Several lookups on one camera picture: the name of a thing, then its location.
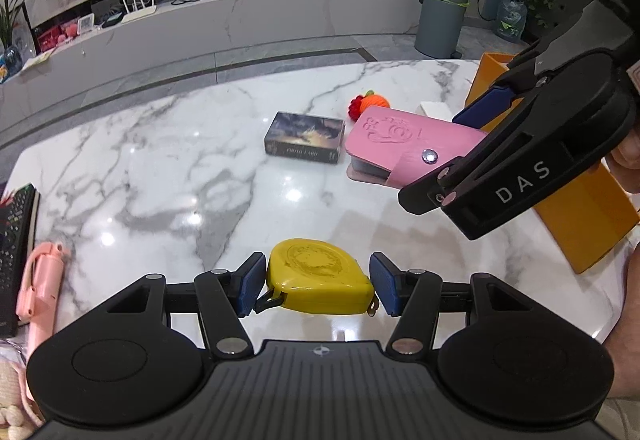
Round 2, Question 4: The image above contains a pink selfie stick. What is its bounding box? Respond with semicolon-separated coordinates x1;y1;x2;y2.
15;242;70;359

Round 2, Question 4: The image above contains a white wifi router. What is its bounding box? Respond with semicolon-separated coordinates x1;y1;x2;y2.
120;0;157;23

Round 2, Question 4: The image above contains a grey pedal trash bin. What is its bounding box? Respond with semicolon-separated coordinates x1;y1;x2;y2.
414;0;469;59

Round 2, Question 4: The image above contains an orange cardboard storage box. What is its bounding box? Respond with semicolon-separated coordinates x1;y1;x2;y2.
463;51;640;276

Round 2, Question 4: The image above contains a pink snap card wallet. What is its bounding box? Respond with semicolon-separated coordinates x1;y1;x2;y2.
345;106;485;189

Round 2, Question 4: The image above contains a person right hand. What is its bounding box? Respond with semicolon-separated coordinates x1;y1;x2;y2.
606;133;640;193

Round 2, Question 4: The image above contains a black remote control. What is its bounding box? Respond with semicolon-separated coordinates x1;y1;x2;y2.
0;183;39;338

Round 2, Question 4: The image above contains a pink mini backpack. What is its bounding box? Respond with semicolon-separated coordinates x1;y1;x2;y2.
0;338;43;439

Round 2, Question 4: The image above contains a blue water jug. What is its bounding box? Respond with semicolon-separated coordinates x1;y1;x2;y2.
494;0;527;42

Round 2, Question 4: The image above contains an orange crochet fruit toy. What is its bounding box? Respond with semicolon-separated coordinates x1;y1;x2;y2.
347;90;390;122

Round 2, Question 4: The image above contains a white marble tv cabinet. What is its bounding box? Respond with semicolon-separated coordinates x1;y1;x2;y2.
1;0;420;129

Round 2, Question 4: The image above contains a yellow tape measure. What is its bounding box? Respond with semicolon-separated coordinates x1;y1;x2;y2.
254;239;380;317

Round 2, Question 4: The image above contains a white rectangular box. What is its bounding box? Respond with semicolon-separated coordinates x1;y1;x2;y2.
416;101;454;122

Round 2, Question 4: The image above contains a white thermometer display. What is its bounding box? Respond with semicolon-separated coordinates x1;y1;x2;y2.
77;14;96;35

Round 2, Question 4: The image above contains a potted green plant left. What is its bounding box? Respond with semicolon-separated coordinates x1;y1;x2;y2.
0;0;26;83

